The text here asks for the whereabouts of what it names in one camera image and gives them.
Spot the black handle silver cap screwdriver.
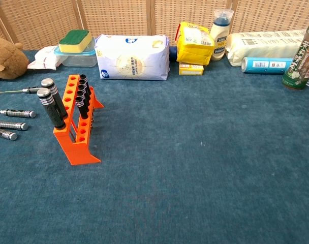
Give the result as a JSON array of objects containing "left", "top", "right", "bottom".
[{"left": 41, "top": 78, "right": 69, "bottom": 119}]

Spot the orange screwdriver rack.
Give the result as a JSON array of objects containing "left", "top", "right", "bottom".
[{"left": 53, "top": 74, "right": 105, "bottom": 166}]

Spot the thin green shaft screwdriver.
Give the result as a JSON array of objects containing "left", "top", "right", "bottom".
[{"left": 0, "top": 85, "right": 57, "bottom": 95}]

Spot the black silver precision screwdriver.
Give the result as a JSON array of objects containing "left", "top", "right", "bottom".
[{"left": 0, "top": 109, "right": 37, "bottom": 119}]

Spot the silver black labelled screwdriver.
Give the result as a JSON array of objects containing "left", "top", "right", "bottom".
[{"left": 0, "top": 126, "right": 18, "bottom": 141}]

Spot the blue table cloth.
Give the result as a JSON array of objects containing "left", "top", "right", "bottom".
[{"left": 0, "top": 49, "right": 309, "bottom": 244}]

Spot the small yellow box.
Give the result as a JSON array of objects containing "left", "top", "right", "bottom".
[{"left": 178, "top": 62, "right": 204, "bottom": 76}]

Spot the white flour bag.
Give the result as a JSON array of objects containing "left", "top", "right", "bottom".
[{"left": 95, "top": 34, "right": 170, "bottom": 81}]

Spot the yellow snack bag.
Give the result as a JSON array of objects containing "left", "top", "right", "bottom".
[{"left": 176, "top": 22, "right": 215, "bottom": 66}]

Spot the clear container blue lid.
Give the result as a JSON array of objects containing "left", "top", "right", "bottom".
[{"left": 54, "top": 38, "right": 98, "bottom": 68}]

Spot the mayonnaise squeeze bottle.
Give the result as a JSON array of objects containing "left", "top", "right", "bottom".
[{"left": 209, "top": 9, "right": 234, "bottom": 61}]

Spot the yellow green sponge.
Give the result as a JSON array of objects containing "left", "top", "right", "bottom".
[{"left": 58, "top": 29, "right": 92, "bottom": 53}]

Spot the wicker folding screen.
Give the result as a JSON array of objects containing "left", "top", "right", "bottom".
[{"left": 0, "top": 0, "right": 309, "bottom": 51}]

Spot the light blue tube can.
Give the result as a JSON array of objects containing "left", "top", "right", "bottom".
[{"left": 241, "top": 56, "right": 294, "bottom": 75}]

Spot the white pink wet wipes pack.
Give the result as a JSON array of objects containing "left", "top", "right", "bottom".
[{"left": 27, "top": 46, "right": 65, "bottom": 71}]

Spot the long white paper package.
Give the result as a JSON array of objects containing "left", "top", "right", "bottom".
[{"left": 225, "top": 29, "right": 307, "bottom": 67}]

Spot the green tea bottle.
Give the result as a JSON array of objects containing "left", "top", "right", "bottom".
[{"left": 282, "top": 18, "right": 309, "bottom": 90}]

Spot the brown plush toy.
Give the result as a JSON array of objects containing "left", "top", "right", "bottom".
[{"left": 0, "top": 35, "right": 30, "bottom": 82}]

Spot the large black handle screwdriver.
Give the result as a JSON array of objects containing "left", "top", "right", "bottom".
[{"left": 37, "top": 88, "right": 67, "bottom": 130}]

